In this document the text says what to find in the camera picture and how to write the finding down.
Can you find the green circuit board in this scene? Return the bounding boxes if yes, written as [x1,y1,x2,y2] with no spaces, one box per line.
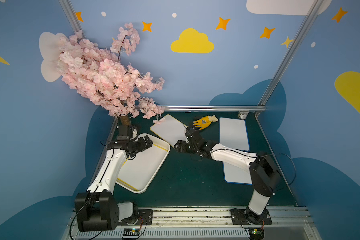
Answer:
[121,228,142,240]
[249,228,265,240]

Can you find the white plastic storage box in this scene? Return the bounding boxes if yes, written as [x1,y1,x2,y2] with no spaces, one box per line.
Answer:
[115,133,171,194]

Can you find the yellow black work glove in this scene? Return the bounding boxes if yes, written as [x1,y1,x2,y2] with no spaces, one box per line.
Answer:
[193,115,218,130]

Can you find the left aluminium frame post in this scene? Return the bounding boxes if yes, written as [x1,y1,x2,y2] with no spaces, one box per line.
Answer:
[59,0,85,37]

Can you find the horizontal aluminium back bar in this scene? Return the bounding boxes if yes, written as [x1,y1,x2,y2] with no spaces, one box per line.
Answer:
[161,105,266,112]

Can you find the right green circuit board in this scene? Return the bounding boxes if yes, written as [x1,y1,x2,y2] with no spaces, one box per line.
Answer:
[249,228,265,240]

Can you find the right aluminium frame post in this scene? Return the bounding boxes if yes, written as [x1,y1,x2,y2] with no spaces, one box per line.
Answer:
[254,0,324,119]

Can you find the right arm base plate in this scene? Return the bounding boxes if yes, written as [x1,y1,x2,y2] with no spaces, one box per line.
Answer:
[230,208,272,225]

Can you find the aluminium frame post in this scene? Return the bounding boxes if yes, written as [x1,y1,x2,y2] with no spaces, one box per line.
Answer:
[254,0,324,119]
[59,0,85,37]

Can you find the aluminium front rail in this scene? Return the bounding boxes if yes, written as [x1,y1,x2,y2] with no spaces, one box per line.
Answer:
[62,206,321,240]

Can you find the pink cherry blossom tree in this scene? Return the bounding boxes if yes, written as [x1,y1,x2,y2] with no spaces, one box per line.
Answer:
[57,23,165,122]

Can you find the yellow-edged whiteboard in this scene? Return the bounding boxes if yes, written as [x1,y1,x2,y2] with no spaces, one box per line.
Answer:
[116,142,169,192]
[150,115,188,147]

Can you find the blue-edged whiteboard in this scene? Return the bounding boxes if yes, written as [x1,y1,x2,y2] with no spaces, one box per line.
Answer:
[219,118,250,152]
[223,157,256,185]

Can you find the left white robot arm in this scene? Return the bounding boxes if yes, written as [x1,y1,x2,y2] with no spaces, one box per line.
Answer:
[75,125,153,232]

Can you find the left green circuit board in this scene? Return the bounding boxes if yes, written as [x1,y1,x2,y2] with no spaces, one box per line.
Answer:
[121,228,142,240]

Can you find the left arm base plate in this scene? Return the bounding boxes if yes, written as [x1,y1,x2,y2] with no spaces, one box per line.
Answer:
[119,210,153,226]

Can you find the yellow-edged whiteboard back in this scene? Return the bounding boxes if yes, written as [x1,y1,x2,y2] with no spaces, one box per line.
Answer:
[150,115,188,147]

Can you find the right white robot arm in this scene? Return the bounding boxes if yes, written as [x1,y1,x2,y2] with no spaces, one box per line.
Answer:
[174,127,282,225]

